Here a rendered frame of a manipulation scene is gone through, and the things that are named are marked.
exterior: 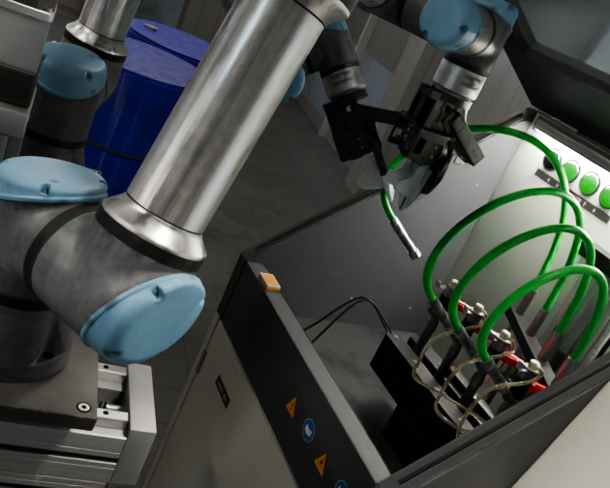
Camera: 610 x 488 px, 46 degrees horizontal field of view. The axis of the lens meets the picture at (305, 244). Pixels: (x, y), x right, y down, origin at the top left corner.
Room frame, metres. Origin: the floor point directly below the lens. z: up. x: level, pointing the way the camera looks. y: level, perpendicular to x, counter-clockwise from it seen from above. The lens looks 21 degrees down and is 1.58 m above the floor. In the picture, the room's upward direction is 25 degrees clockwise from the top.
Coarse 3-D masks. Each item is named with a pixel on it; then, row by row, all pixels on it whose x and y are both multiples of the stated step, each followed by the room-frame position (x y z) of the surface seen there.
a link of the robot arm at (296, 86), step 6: (222, 0) 1.17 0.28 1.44; (228, 0) 1.16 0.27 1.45; (234, 0) 1.16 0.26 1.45; (222, 6) 1.18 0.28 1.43; (228, 6) 1.17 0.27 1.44; (228, 12) 1.17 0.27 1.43; (300, 72) 1.17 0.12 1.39; (294, 78) 1.17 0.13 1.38; (300, 78) 1.17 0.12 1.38; (294, 84) 1.17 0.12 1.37; (300, 84) 1.17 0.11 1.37; (288, 90) 1.17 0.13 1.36; (294, 90) 1.17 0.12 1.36; (300, 90) 1.18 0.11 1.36; (288, 96) 1.17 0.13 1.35; (294, 96) 1.17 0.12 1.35; (282, 102) 1.17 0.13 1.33
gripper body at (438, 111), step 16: (416, 96) 1.16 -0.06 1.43; (432, 96) 1.13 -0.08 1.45; (448, 96) 1.14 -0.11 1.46; (400, 112) 1.17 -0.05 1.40; (416, 112) 1.14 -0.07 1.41; (432, 112) 1.14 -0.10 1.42; (448, 112) 1.16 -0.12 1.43; (416, 128) 1.13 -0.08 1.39; (432, 128) 1.15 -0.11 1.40; (448, 128) 1.16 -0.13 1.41; (400, 144) 1.15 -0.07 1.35; (416, 144) 1.13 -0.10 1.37; (432, 144) 1.14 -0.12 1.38; (448, 144) 1.15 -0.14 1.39; (416, 160) 1.12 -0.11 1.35; (432, 160) 1.15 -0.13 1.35
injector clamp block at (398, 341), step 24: (384, 336) 1.28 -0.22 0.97; (384, 360) 1.25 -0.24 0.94; (408, 360) 1.21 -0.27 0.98; (432, 360) 1.25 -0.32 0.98; (384, 384) 1.22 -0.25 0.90; (408, 384) 1.18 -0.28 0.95; (432, 384) 1.16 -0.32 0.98; (408, 408) 1.15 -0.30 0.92; (432, 408) 1.11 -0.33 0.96; (456, 408) 1.11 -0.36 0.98; (384, 432) 1.17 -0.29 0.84; (408, 432) 1.13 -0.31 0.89; (432, 432) 1.09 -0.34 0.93; (408, 456) 1.10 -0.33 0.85
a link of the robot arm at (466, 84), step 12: (444, 60) 1.16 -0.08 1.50; (444, 72) 1.14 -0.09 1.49; (456, 72) 1.14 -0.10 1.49; (468, 72) 1.13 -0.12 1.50; (444, 84) 1.14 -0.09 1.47; (456, 84) 1.13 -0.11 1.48; (468, 84) 1.14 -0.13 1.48; (480, 84) 1.15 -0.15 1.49; (456, 96) 1.14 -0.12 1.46; (468, 96) 1.14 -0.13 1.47
